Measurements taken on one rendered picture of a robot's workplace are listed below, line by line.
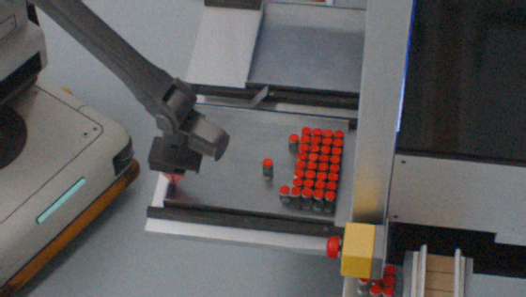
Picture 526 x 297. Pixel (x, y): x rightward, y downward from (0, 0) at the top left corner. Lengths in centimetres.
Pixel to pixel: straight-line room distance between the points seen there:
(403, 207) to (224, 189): 42
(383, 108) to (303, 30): 78
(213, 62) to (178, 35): 136
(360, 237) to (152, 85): 45
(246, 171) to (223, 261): 96
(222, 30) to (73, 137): 78
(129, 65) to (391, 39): 51
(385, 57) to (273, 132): 66
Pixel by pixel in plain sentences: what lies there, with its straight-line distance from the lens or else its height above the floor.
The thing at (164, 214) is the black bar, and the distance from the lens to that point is 201.
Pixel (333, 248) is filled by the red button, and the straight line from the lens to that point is 182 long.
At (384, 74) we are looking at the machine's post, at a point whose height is 139.
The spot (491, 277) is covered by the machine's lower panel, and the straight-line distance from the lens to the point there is 198.
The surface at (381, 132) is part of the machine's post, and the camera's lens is 166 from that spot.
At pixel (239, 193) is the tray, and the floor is 88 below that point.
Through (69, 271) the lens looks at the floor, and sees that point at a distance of 306.
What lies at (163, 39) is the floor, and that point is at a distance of 364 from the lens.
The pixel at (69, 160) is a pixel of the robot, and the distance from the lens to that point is 294.
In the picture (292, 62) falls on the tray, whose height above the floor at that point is 88.
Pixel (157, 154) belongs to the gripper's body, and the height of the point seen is 99.
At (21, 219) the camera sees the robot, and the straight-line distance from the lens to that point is 285.
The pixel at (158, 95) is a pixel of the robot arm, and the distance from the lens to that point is 182.
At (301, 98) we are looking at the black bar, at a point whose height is 90.
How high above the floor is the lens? 251
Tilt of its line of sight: 50 degrees down
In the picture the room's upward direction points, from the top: 2 degrees counter-clockwise
